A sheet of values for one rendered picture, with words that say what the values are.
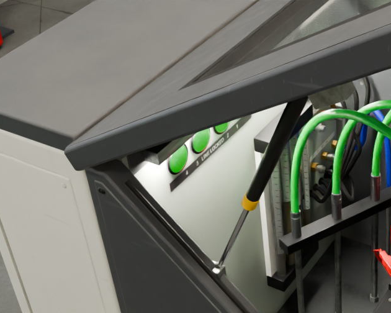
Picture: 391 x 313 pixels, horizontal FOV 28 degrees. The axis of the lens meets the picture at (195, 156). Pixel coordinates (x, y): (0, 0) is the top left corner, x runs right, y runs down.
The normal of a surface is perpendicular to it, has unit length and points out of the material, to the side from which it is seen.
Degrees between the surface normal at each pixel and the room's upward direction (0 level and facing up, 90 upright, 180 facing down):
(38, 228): 90
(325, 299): 0
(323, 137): 90
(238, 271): 90
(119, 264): 90
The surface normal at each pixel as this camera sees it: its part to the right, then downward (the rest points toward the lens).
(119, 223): -0.58, 0.53
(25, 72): -0.12, -0.81
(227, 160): 0.81, 0.26
